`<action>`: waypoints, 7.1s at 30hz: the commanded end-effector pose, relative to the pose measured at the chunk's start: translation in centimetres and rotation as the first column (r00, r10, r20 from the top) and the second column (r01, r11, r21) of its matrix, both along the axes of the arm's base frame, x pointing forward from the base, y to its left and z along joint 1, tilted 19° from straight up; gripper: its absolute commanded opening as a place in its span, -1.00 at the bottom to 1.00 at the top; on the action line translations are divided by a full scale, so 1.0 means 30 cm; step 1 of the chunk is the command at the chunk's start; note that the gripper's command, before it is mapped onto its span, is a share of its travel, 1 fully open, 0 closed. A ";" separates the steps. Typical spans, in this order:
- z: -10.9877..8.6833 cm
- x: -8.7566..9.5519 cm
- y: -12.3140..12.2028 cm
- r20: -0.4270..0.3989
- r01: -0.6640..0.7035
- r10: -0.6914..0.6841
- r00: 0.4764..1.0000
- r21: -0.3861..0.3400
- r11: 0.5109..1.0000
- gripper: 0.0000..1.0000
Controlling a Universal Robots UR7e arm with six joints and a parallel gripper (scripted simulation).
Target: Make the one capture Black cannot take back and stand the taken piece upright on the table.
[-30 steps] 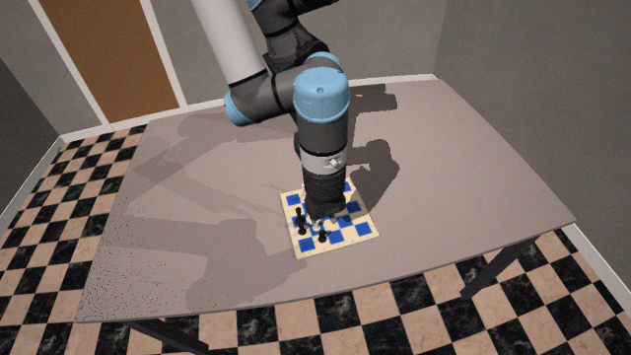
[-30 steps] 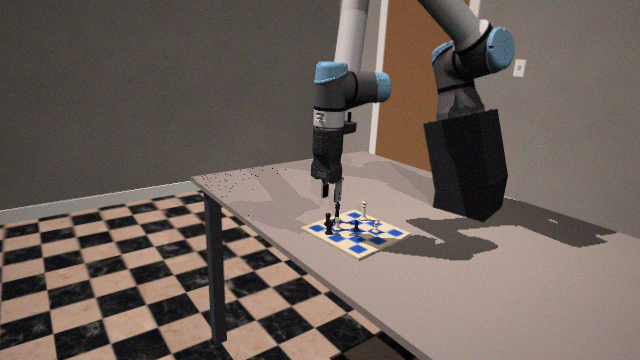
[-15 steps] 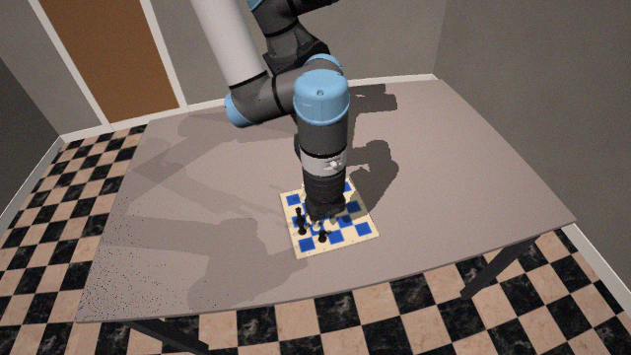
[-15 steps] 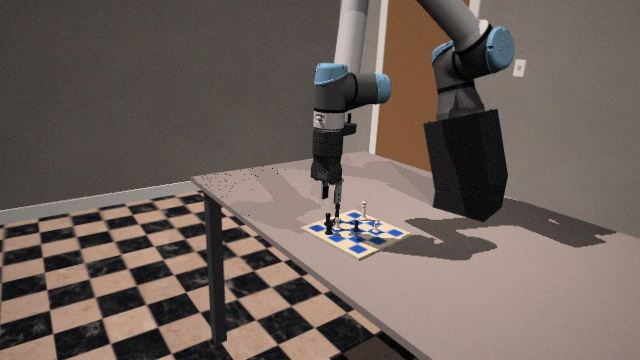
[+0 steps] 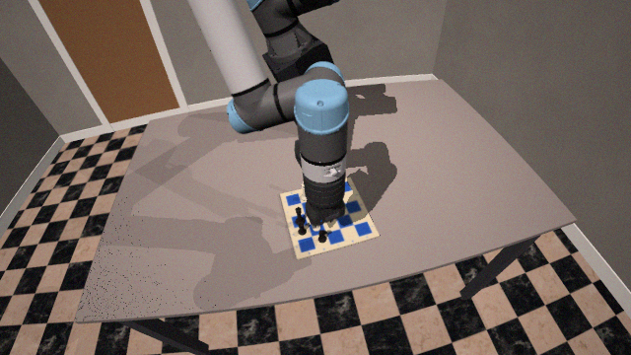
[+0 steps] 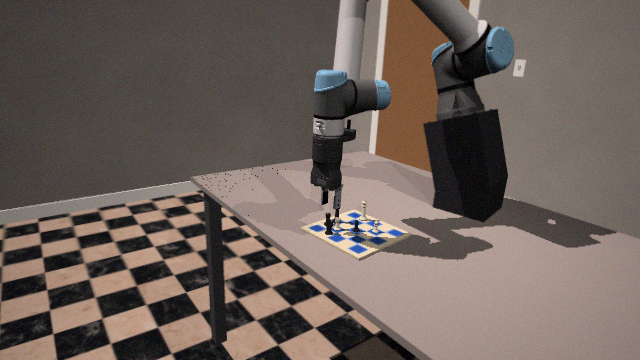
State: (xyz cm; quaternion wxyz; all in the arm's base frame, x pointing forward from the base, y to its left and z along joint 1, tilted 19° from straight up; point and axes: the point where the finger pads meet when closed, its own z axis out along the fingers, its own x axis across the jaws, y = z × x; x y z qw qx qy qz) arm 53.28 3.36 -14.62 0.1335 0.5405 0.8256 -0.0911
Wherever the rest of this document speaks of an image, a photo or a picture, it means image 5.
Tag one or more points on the blue and cream chessboard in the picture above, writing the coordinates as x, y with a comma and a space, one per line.
354, 227

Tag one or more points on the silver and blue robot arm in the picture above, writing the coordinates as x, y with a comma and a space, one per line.
321, 104

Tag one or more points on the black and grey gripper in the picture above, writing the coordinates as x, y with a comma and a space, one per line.
324, 188

